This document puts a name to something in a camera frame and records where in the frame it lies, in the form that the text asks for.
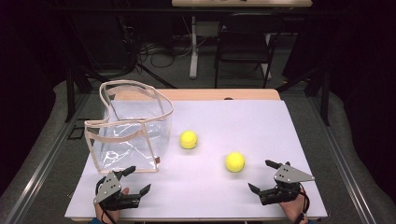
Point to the clear plastic bag beige trim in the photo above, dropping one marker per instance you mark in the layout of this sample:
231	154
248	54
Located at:
124	149

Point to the black metal stand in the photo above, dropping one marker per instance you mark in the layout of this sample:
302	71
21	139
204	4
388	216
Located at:
325	93
70	93

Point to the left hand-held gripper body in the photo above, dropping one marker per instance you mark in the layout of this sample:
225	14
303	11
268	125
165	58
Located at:
107	188

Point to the black folding chair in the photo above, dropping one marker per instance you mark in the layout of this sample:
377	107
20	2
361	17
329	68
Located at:
243	46

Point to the person's right hand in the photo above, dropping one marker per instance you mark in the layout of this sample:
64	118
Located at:
294	210

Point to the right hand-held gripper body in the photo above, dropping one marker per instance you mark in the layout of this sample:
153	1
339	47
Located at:
289	175

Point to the person's left hand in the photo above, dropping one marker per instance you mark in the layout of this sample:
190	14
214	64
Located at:
107	217

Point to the white desk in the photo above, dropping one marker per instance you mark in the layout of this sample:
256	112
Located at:
243	3

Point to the small black square frame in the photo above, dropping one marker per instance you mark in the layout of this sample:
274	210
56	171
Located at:
75	132

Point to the silver metal rail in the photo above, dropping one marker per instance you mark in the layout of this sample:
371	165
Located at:
345	168
40	165

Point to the yellow tennis ball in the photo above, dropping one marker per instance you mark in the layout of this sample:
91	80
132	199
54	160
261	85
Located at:
235	162
188	139

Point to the wooden table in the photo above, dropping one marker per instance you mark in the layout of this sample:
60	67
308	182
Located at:
202	94

